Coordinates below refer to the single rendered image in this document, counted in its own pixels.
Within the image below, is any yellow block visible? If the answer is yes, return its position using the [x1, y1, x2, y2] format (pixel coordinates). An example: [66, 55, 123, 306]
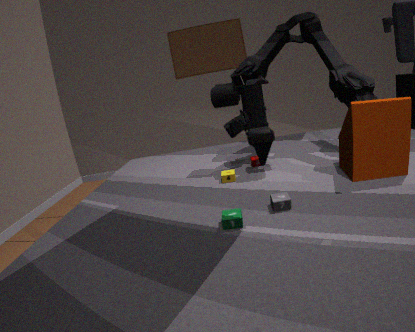
[221, 169, 236, 183]

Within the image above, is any green block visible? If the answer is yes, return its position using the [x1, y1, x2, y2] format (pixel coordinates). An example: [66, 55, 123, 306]
[222, 208, 243, 230]

